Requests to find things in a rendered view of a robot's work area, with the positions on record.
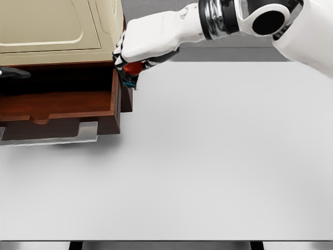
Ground red button switch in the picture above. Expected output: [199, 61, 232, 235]
[122, 61, 144, 91]

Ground beige and brown cabinet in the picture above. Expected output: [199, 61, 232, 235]
[0, 0, 134, 113]

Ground brown wooden cabinet drawer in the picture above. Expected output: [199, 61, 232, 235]
[0, 69, 122, 147]

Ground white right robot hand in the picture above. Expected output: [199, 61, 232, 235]
[112, 12, 180, 83]

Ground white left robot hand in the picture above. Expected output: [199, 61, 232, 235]
[0, 66, 32, 80]

